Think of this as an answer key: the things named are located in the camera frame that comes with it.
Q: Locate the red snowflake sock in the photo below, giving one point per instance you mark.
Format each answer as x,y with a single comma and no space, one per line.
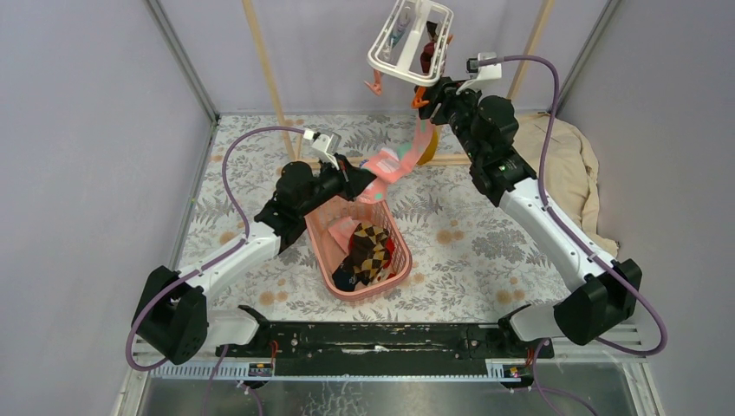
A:
389,248

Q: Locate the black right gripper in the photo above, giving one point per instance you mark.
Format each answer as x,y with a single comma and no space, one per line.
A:
447,92

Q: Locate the floral patterned mat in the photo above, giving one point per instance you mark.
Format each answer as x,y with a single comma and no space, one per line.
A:
470,262

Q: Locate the navy sock red cuff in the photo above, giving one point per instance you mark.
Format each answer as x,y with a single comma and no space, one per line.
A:
344,280

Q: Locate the white plastic clip hanger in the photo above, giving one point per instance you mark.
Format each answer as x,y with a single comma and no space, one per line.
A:
410,40

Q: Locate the orange clothes peg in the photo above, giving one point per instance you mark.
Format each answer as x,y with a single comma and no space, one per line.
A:
419,99

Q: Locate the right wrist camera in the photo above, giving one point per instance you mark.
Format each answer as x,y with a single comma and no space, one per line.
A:
483,70

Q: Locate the pink laundry basket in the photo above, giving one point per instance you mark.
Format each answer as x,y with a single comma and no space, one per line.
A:
329,255

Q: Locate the pink clothes peg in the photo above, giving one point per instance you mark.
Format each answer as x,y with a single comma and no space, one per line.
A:
375,86

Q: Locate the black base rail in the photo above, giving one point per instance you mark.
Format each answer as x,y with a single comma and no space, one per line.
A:
384,348

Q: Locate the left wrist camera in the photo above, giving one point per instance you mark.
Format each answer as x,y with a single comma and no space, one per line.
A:
323,145

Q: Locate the brown argyle sock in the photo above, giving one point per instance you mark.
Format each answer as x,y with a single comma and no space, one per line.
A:
367,254

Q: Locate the wooden clothes rack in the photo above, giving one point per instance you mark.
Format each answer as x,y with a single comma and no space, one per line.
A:
318,50

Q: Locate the mustard yellow sock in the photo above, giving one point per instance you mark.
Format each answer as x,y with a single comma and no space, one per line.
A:
431,148

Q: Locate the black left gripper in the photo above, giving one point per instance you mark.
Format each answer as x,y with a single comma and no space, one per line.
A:
356,180

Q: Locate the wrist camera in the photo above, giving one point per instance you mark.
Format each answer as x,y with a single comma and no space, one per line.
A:
483,70
323,145

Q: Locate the beige cloth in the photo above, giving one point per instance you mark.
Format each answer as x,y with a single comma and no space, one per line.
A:
571,171

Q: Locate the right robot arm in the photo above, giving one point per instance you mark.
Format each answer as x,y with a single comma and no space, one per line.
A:
601,288

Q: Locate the pink green patterned sock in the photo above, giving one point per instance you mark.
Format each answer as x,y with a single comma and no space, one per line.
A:
390,165

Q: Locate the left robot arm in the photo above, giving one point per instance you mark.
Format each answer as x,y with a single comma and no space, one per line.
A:
174,314

